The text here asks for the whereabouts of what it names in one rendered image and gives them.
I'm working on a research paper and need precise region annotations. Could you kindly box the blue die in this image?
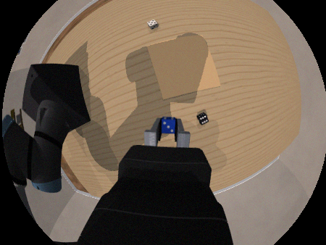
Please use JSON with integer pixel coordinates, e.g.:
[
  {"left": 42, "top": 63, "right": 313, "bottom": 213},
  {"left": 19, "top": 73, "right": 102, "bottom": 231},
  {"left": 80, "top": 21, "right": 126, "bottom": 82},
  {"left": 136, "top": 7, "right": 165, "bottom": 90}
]
[{"left": 162, "top": 117, "right": 176, "bottom": 134}]

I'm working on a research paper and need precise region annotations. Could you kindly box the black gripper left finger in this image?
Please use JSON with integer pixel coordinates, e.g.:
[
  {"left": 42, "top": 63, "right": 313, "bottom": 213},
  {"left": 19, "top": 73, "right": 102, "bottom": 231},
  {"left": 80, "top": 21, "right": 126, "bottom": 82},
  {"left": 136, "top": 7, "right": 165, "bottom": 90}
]
[{"left": 144, "top": 117, "right": 162, "bottom": 146}]

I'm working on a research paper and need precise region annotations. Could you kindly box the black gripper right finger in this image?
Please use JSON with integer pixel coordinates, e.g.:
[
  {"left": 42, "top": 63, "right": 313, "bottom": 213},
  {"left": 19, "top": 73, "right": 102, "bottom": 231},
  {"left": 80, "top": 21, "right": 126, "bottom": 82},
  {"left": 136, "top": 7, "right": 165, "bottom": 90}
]
[{"left": 175, "top": 118, "right": 191, "bottom": 148}]

